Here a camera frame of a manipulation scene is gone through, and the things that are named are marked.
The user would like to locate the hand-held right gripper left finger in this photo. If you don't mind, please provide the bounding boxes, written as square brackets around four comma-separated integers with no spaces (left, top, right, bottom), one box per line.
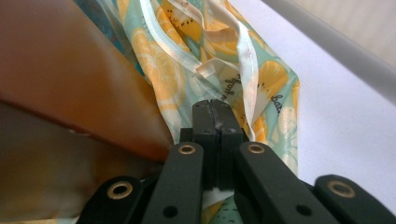
[179,99,220,191]

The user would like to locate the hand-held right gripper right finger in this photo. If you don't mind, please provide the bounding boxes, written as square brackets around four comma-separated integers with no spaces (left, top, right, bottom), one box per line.
[212,99,250,190]

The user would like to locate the lemon print drawstring bag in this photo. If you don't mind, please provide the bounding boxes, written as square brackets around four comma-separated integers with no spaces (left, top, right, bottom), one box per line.
[73,0,302,224]

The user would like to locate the white plastic tray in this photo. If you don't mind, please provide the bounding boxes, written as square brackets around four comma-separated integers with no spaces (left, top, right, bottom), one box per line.
[261,0,396,106]

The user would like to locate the brown wooden box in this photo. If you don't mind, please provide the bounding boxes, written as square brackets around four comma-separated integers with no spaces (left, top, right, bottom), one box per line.
[0,0,175,222]

